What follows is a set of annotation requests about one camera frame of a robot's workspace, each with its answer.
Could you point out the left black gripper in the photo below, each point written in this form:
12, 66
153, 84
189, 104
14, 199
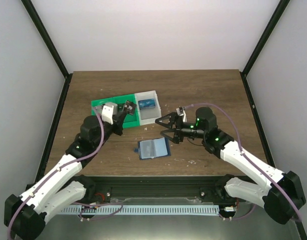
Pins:
119, 119

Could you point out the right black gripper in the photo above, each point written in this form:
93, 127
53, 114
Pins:
175, 118

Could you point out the green bin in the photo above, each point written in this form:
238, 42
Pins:
97, 105
130, 121

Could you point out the grey credit card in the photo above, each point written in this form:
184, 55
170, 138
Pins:
129, 107

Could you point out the white translucent bin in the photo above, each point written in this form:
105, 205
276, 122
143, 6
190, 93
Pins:
148, 116

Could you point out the blue card holder wallet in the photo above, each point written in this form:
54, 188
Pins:
152, 149

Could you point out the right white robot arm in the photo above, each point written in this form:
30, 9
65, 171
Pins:
279, 193

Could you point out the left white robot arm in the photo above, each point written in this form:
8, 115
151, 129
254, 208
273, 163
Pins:
26, 215

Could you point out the blue card stack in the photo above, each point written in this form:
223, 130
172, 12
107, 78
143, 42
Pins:
147, 104

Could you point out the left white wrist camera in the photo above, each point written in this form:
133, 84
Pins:
109, 109

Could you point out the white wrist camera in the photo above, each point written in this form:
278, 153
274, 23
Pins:
181, 115
109, 109

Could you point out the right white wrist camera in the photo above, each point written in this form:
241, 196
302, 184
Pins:
181, 115

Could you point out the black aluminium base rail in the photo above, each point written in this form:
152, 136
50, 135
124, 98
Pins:
106, 188

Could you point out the light blue slotted cable duct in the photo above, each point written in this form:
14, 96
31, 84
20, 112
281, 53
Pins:
144, 210

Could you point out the left black frame post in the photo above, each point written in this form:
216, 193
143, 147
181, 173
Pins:
33, 14

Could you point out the black frame post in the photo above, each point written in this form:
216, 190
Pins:
33, 14
273, 21

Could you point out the right black frame post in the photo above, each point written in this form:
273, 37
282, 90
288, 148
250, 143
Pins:
273, 21

